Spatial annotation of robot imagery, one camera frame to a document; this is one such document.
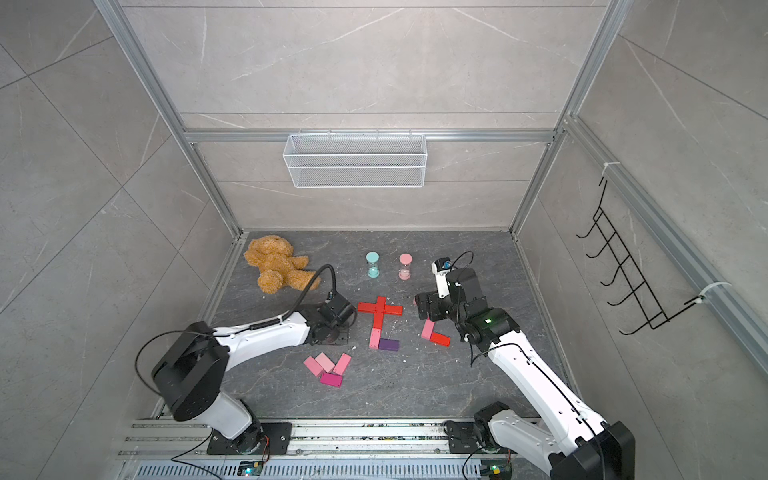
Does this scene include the brown teddy bear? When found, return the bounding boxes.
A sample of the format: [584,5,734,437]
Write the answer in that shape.
[243,235,315,294]

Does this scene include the black wire hook rack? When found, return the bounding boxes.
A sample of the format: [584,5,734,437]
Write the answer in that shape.
[576,177,707,337]

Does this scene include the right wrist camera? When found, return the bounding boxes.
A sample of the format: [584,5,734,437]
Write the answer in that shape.
[431,257,453,299]

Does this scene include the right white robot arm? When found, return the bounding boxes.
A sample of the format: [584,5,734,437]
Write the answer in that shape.
[415,258,636,479]

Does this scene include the white wire mesh basket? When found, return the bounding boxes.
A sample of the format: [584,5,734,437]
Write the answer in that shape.
[283,133,428,189]

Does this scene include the red block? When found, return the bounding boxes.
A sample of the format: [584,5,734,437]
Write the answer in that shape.
[373,312,384,330]
[384,305,403,316]
[429,332,451,347]
[357,302,378,314]

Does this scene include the magenta block lower left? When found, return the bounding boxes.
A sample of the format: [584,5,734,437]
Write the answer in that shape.
[320,372,343,388]

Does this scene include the light pink block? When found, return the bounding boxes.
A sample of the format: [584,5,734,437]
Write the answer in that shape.
[421,320,435,340]
[315,353,335,373]

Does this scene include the pink sand timer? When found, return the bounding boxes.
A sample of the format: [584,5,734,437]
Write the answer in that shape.
[398,253,413,280]

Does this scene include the teal sand timer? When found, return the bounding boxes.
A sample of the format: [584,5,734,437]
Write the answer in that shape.
[366,251,380,278]

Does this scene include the purple block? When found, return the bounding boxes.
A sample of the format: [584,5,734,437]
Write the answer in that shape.
[378,339,400,352]

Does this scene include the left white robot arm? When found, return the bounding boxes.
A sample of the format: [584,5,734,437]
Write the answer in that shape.
[151,293,357,454]

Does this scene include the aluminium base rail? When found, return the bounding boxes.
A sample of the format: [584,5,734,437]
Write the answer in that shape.
[115,417,548,479]

